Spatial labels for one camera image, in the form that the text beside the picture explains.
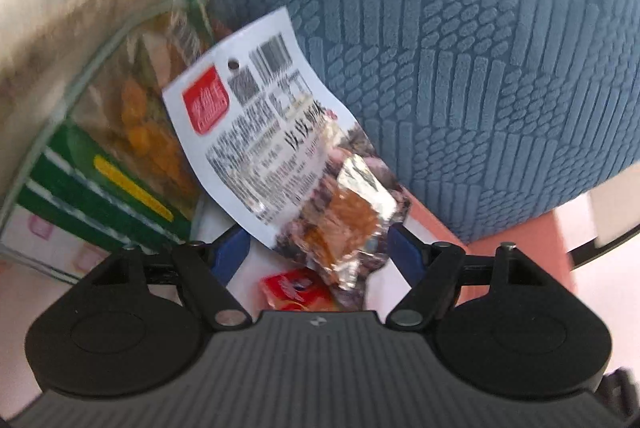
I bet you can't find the red foil snack packet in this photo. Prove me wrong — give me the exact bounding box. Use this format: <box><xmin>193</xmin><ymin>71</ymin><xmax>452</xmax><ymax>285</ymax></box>
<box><xmin>259</xmin><ymin>267</ymin><xmax>338</xmax><ymax>312</ymax></box>

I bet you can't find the white shrimp snack packet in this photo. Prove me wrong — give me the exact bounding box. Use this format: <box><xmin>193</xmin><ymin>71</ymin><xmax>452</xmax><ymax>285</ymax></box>
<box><xmin>163</xmin><ymin>8</ymin><xmax>410</xmax><ymax>311</ymax></box>

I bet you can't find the green orange snack packet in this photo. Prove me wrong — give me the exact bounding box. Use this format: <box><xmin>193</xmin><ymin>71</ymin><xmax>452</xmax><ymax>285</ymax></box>
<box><xmin>0</xmin><ymin>0</ymin><xmax>237</xmax><ymax>286</ymax></box>

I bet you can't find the cream white chair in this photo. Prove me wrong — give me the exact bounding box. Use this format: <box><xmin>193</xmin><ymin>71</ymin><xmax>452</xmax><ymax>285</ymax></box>
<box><xmin>570</xmin><ymin>162</ymin><xmax>640</xmax><ymax>267</ymax></box>

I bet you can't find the blue textured chair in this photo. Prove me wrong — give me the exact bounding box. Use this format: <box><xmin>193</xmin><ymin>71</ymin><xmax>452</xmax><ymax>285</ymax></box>
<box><xmin>213</xmin><ymin>0</ymin><xmax>639</xmax><ymax>243</ymax></box>

